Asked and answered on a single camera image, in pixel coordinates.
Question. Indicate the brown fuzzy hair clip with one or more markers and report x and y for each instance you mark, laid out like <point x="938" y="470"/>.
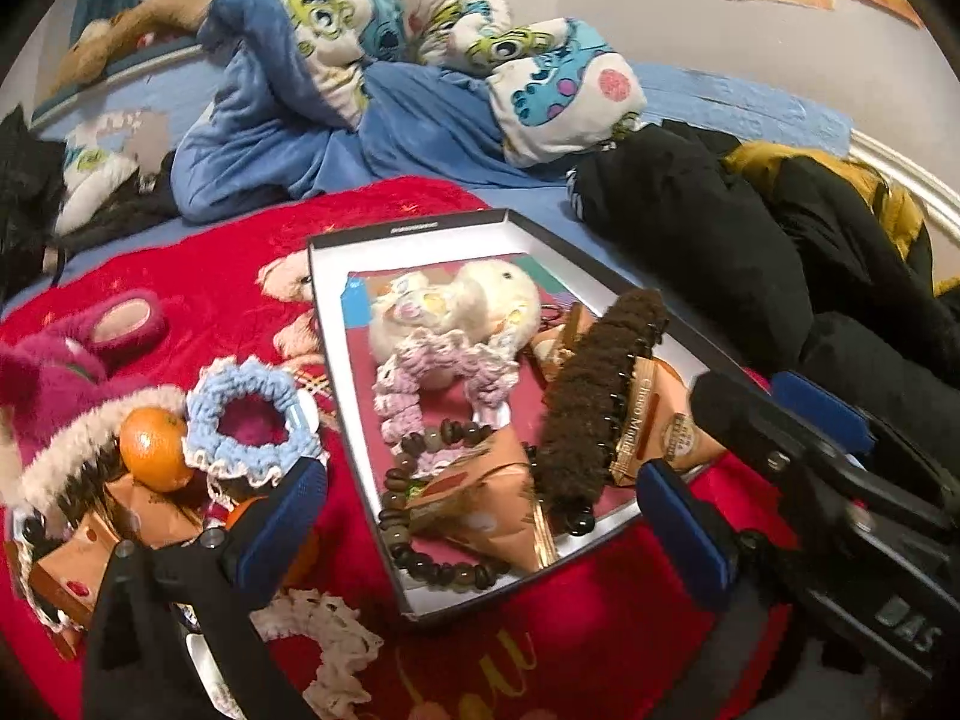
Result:
<point x="592" y="390"/>

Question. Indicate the cream fuzzy hair clip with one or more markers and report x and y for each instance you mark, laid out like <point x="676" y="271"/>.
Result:
<point x="75" y="450"/>

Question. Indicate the yellow jacket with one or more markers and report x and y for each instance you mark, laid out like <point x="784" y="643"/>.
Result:
<point x="825" y="165"/>

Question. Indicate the blue crochet scrunchie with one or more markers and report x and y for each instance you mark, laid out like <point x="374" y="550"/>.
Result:
<point x="202" y="420"/>

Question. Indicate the white lace scrunchie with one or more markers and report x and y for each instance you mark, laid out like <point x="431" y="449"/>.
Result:
<point x="345" y="637"/>

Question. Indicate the black jacket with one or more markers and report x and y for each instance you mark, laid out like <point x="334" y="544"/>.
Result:
<point x="675" y="202"/>

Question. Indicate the magenta plush bear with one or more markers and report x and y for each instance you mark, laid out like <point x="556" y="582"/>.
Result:
<point x="45" y="390"/>

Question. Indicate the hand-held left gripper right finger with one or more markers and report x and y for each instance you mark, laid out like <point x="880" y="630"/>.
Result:
<point x="686" y="536"/>

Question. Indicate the brown plush dog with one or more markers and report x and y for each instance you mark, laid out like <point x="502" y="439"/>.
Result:
<point x="150" y="15"/>

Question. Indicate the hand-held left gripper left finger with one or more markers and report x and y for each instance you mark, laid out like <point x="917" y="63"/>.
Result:
<point x="281" y="532"/>

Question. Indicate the blue cartoon-print quilt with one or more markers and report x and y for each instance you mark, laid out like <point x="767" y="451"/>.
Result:
<point x="247" y="150"/>

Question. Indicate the white bed frame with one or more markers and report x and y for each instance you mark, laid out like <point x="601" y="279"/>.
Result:
<point x="900" y="157"/>

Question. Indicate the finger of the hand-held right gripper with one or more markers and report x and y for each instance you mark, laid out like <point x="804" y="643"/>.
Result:
<point x="821" y="409"/>
<point x="750" y="420"/>

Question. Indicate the black clothes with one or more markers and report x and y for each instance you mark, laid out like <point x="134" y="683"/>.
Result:
<point x="127" y="210"/>

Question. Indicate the red bear-print blanket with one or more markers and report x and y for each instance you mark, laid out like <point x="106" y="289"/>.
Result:
<point x="225" y="240"/>

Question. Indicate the small cartoon-print pillow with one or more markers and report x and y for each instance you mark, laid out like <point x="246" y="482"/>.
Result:
<point x="90" y="180"/>

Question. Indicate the white plush toy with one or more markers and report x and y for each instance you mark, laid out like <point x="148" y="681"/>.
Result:
<point x="487" y="300"/>

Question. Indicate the pink crochet scrunchie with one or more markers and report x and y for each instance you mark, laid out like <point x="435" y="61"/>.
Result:
<point x="397" y="405"/>

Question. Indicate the blue bed sheet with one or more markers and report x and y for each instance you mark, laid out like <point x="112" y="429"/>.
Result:
<point x="720" y="97"/>

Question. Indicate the orange mandarin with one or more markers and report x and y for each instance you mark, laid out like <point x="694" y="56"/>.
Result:
<point x="306" y="555"/>
<point x="154" y="450"/>

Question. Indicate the black shallow box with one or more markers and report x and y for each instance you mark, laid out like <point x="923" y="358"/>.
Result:
<point x="334" y="330"/>

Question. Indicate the black plastic bag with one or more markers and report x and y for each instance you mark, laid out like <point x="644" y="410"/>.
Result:
<point x="22" y="202"/>

